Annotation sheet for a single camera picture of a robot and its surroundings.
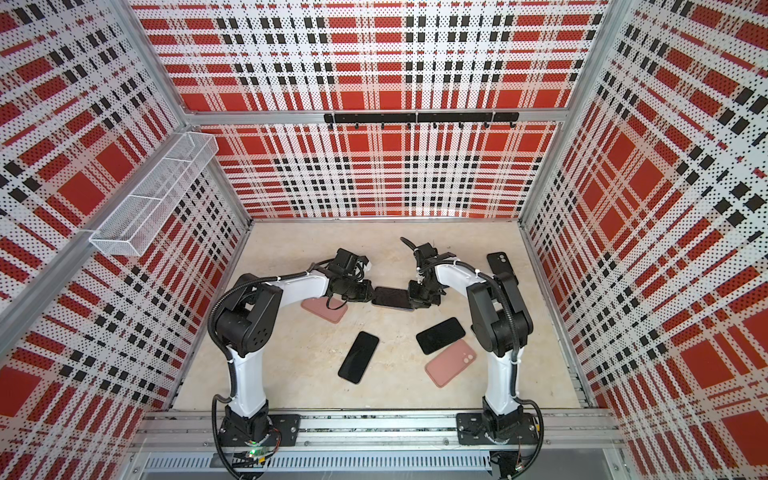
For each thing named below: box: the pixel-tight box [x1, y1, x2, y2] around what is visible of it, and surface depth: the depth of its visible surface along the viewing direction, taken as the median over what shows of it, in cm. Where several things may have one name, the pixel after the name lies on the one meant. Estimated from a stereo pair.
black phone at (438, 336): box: [416, 317, 466, 355], surface depth 93 cm
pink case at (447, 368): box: [425, 339, 477, 388], surface depth 86 cm
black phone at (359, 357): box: [338, 331, 379, 384], surface depth 88 cm
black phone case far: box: [486, 251, 519, 286], surface depth 110 cm
